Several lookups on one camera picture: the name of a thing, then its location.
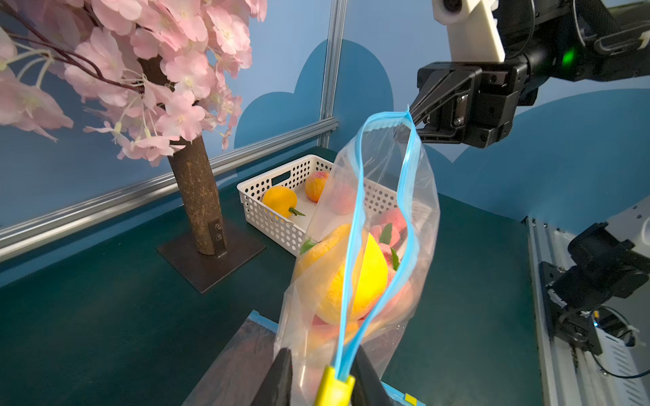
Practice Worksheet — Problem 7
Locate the right aluminium corner post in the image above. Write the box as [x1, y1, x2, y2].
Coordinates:
[320, 0, 348, 121]

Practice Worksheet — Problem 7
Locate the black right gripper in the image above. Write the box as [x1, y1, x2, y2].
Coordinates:
[410, 55, 538, 148]

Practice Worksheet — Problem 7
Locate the pink cherry blossom tree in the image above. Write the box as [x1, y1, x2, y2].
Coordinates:
[1, 1, 267, 291]

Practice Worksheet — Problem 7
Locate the clear zip-top bag blue zipper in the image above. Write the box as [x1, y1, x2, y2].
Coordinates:
[274, 112, 440, 405]

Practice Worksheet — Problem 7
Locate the black left gripper triangular left finger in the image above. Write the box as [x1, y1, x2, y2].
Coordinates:
[251, 348, 293, 406]

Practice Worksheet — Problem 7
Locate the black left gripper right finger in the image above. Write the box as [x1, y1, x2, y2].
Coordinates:
[350, 346, 393, 406]

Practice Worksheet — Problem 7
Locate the small yellow-red peach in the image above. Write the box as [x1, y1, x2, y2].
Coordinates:
[305, 171, 329, 203]

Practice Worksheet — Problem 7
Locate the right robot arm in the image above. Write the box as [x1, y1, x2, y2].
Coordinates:
[410, 1, 649, 148]

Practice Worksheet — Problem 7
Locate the pink peach large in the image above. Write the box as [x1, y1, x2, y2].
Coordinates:
[311, 282, 415, 343]

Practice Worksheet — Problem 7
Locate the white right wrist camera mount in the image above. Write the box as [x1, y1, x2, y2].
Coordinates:
[432, 0, 505, 63]

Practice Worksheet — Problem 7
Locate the horizontal aluminium frame rail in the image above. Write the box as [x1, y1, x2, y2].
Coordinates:
[1, 117, 339, 262]

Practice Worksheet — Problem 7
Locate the yellow peach red spot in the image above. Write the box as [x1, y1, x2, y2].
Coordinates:
[262, 185, 305, 218]

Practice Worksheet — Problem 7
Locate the white perforated plastic basket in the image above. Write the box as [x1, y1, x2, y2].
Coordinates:
[237, 154, 397, 257]

